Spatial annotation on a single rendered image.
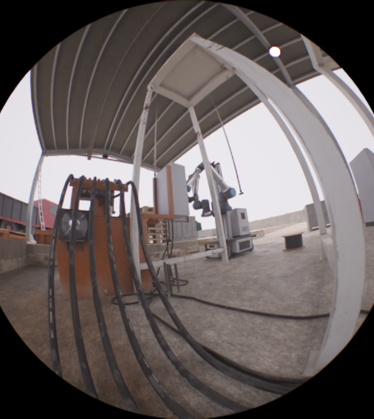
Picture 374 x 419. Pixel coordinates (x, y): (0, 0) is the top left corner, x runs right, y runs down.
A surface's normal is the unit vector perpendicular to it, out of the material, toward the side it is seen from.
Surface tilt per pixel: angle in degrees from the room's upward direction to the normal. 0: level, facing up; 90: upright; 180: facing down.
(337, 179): 89
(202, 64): 180
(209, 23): 172
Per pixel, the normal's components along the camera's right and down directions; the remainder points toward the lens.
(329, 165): -0.77, -0.08
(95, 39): 0.20, 0.97
